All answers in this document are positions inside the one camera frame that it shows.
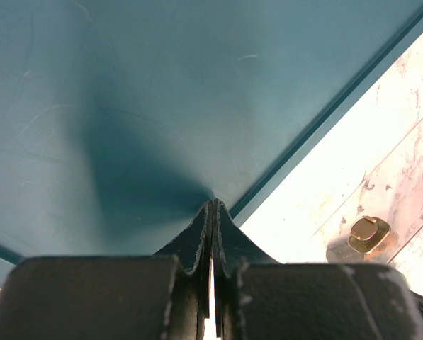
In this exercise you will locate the teal drawer organizer box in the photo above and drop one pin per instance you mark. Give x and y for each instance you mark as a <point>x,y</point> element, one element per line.
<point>119,119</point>

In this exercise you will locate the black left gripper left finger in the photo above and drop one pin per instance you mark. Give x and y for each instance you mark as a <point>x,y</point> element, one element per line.
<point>162,296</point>

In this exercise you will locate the clear upper drawer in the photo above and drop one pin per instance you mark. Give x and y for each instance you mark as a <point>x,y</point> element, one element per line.
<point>369,163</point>

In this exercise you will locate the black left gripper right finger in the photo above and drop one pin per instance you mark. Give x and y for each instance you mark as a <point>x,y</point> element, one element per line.
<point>257,297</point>

